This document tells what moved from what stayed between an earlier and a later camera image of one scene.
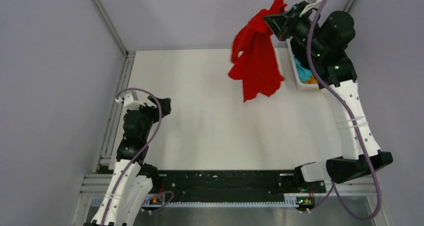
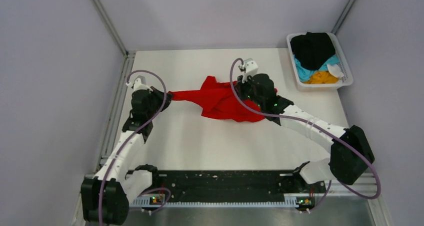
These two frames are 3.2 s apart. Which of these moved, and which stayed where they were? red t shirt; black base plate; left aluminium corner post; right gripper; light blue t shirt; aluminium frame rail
Moved: red t shirt; right gripper
Stayed: black base plate; light blue t shirt; aluminium frame rail; left aluminium corner post
